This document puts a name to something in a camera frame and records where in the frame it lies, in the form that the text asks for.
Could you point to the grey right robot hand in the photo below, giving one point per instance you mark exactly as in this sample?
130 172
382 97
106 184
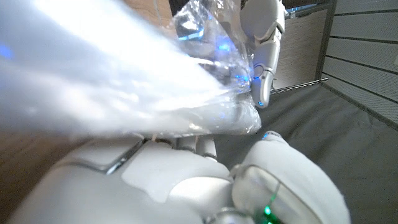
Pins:
171 186

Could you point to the plastic wrap roll tube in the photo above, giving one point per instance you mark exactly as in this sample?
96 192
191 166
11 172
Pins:
93 77

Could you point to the clear plastic wrap sheet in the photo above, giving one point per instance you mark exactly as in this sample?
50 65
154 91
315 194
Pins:
211 40

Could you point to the silver metal rod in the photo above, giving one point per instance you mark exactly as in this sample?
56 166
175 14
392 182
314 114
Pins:
298 85

